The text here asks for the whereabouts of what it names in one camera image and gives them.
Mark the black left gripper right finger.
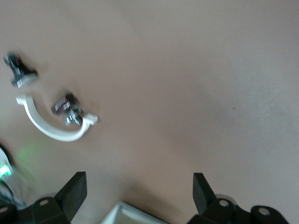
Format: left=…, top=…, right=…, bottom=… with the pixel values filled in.
left=192, top=172, right=218, bottom=217

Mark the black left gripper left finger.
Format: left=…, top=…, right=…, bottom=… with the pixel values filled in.
left=55, top=171, right=88, bottom=224

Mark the white tray edge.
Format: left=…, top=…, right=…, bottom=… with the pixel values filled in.
left=100, top=201, right=171, bottom=224

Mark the small black metal connector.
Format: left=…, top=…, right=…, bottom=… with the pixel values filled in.
left=50, top=92, right=84, bottom=127

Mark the black small electrical component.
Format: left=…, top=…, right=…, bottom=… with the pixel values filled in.
left=3, top=51, right=39, bottom=89

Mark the white curved plastic bracket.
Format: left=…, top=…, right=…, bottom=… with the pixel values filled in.
left=15, top=94, right=100, bottom=142

